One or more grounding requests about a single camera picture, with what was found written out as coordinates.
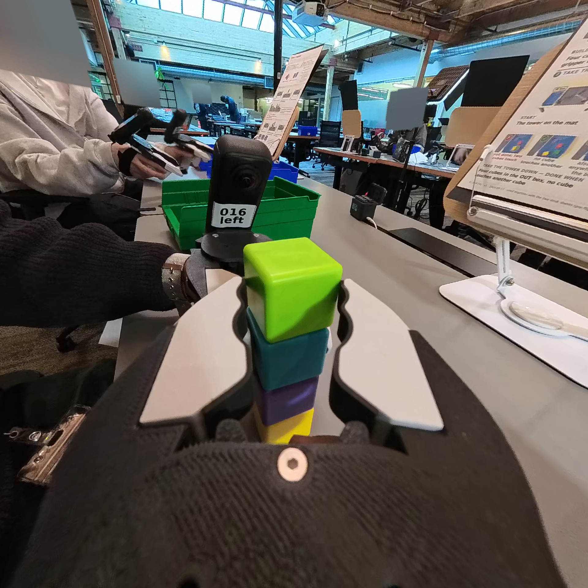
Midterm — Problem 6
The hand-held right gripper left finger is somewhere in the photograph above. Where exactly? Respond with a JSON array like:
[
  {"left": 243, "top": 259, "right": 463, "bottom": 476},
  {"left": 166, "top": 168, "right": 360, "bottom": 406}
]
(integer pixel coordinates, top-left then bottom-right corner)
[{"left": 139, "top": 276, "right": 254, "bottom": 444}]

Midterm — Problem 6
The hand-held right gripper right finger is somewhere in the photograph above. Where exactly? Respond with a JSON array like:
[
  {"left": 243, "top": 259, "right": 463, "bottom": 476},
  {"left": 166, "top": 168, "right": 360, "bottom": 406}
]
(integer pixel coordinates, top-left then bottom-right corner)
[{"left": 330, "top": 278, "right": 445, "bottom": 443}]

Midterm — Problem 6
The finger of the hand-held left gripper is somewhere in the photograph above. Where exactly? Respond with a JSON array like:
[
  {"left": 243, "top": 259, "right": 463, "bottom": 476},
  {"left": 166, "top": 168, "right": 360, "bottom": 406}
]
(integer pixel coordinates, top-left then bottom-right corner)
[{"left": 204, "top": 268, "right": 245, "bottom": 296}]

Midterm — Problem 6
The green plastic bin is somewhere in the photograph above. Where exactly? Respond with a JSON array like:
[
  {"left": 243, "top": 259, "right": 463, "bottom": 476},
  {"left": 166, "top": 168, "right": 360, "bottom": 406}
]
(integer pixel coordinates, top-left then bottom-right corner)
[{"left": 162, "top": 177, "right": 321, "bottom": 251}]

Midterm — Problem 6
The lime green magnetic cube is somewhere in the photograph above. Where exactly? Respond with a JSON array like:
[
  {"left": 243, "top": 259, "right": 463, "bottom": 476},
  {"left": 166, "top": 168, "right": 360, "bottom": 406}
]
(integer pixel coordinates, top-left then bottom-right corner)
[{"left": 243, "top": 237, "right": 343, "bottom": 344}]

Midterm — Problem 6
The teal magnetic cube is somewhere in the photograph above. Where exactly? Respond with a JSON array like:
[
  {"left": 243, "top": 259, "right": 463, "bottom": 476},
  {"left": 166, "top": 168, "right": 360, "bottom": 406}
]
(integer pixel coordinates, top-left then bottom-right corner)
[{"left": 246, "top": 308, "right": 330, "bottom": 392}]

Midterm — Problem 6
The purple magnetic cube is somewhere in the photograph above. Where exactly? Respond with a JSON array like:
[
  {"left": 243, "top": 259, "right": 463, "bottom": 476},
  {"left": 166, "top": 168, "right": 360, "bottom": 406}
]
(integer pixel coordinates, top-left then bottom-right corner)
[{"left": 254, "top": 374, "right": 320, "bottom": 427}]

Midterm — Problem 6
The yellow magnetic cube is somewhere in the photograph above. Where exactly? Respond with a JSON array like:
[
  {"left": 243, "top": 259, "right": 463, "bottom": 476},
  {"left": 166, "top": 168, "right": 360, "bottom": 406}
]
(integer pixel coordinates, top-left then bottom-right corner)
[{"left": 255, "top": 404, "right": 315, "bottom": 445}]

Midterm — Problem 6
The metal mesh wristwatch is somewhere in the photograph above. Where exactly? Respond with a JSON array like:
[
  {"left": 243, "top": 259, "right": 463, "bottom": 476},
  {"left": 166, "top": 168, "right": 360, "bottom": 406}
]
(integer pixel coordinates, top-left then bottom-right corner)
[{"left": 162, "top": 254, "right": 194, "bottom": 315}]

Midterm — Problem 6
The blue plastic bin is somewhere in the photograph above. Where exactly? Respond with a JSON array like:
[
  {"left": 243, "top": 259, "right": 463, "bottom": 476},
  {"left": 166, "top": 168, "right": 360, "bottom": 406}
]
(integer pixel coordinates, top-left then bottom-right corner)
[{"left": 206, "top": 161, "right": 299, "bottom": 182}]

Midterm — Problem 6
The printed instruction board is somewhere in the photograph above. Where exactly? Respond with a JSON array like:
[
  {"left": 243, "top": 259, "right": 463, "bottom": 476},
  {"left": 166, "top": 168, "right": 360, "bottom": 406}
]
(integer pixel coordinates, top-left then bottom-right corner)
[
  {"left": 443, "top": 16, "right": 588, "bottom": 221},
  {"left": 254, "top": 44, "right": 329, "bottom": 161}
]

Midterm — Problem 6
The wooden background desk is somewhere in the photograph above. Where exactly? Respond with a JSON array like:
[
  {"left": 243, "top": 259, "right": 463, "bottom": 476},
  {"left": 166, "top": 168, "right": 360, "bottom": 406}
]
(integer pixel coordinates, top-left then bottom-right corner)
[{"left": 312, "top": 146, "right": 460, "bottom": 217}]

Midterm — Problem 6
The white tablet stand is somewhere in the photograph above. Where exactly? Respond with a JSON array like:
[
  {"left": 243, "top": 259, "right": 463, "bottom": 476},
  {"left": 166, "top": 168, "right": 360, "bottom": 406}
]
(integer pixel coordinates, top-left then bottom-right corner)
[{"left": 439, "top": 193, "right": 588, "bottom": 389}]

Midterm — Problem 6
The cardboard board on stand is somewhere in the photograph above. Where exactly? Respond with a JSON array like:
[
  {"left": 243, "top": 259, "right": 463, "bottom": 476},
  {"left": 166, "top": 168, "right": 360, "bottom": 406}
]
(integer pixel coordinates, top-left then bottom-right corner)
[
  {"left": 341, "top": 109, "right": 364, "bottom": 153},
  {"left": 445, "top": 106, "right": 502, "bottom": 149}
]

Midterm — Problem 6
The black ceiling pole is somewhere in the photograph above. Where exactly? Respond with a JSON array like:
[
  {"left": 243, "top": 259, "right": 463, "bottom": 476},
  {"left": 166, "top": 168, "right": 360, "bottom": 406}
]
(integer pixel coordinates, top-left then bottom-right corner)
[{"left": 273, "top": 0, "right": 284, "bottom": 82}]

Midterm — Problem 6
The white ceiling projector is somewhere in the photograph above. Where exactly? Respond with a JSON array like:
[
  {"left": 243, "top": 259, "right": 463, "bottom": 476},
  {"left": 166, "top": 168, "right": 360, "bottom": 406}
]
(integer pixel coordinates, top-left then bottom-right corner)
[{"left": 292, "top": 1, "right": 329, "bottom": 27}]

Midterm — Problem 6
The large black monitor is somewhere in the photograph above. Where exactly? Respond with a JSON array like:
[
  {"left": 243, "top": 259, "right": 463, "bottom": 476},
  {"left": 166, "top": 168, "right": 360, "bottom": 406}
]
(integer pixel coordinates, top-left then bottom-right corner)
[{"left": 461, "top": 55, "right": 531, "bottom": 109}]

